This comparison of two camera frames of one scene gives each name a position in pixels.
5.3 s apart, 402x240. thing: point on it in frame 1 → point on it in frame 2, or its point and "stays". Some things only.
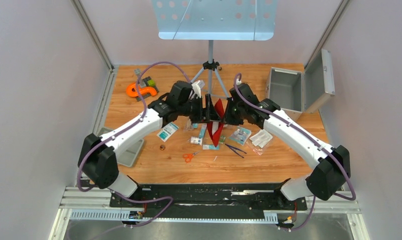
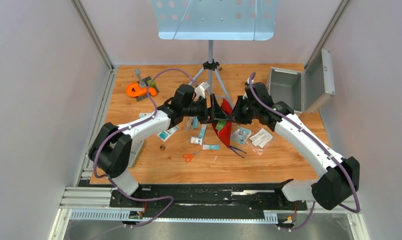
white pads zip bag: x=261 y=138 stays
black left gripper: x=210 y=113 stays
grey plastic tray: x=129 y=154 stays
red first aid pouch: x=219 y=108 → x=225 y=134
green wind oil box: x=222 y=138 → x=220 y=125
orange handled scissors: x=188 y=156 stays
